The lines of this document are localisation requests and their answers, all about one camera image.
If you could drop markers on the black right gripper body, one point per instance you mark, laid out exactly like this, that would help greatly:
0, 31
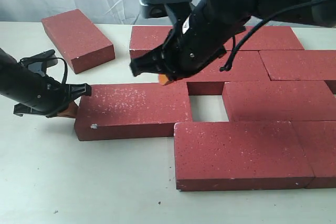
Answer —
194, 43

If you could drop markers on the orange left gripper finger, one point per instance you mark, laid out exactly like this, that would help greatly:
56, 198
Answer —
68, 109

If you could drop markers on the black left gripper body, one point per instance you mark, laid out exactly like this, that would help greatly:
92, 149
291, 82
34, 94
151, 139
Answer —
36, 94

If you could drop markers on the white-flecked red brick chipped corner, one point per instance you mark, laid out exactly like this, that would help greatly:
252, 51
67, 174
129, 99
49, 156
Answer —
135, 110

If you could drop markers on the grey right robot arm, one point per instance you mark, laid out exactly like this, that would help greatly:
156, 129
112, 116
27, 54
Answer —
307, 12

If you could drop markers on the back row left red brick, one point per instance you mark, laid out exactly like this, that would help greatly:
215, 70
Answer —
145, 38

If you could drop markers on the back row right red brick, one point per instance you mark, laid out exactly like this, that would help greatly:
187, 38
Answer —
273, 38

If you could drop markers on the front row left red brick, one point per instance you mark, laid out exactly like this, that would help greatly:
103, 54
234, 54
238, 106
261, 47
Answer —
222, 156

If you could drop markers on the second row right red brick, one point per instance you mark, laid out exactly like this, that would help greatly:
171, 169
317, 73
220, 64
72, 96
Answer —
300, 65

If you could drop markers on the third row red brick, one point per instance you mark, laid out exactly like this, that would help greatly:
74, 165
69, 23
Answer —
278, 101

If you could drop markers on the front row right red brick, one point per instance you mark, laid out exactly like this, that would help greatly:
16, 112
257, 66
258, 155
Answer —
317, 138

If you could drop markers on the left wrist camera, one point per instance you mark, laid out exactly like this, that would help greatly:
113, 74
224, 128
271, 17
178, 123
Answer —
40, 63

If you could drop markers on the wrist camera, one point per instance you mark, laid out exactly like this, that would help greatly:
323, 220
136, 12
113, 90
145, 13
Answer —
175, 10
40, 63

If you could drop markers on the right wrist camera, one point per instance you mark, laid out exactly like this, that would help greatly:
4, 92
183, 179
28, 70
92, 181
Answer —
175, 10

